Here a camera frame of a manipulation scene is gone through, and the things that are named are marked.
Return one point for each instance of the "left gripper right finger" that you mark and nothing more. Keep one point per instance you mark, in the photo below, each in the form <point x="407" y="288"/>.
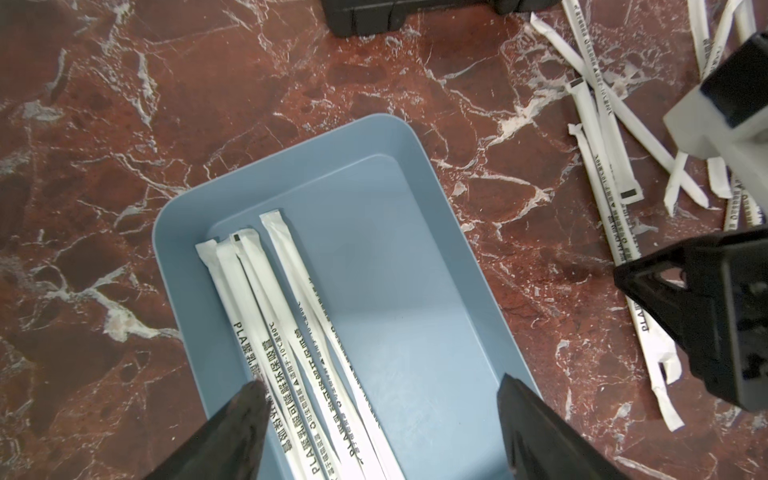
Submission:
<point x="539" y="444"/>

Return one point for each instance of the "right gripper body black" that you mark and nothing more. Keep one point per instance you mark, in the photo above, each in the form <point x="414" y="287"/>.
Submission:
<point x="709" y="293"/>

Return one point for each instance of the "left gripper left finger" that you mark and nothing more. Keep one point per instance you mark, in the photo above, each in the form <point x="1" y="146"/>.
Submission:
<point x="229" y="445"/>

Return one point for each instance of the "white straw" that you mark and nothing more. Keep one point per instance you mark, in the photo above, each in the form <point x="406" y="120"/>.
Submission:
<point x="283" y="387"/>
<point x="206" y="252"/>
<point x="605" y="141"/>
<point x="579" y="26"/>
<point x="328" y="412"/>
<point x="324" y="336"/>
<point x="658" y="348"/>
<point x="699" y="27"/>
<point x="716" y="166"/>
<point x="624" y="114"/>

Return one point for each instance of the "blue plastic storage tray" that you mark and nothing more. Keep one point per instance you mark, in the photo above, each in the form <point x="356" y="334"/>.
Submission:
<point x="396" y="276"/>

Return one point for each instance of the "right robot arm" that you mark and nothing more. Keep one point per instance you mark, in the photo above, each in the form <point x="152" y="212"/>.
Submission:
<point x="726" y="116"/>

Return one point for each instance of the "black plastic tool case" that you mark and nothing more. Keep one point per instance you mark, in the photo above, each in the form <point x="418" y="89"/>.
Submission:
<point x="347" y="18"/>

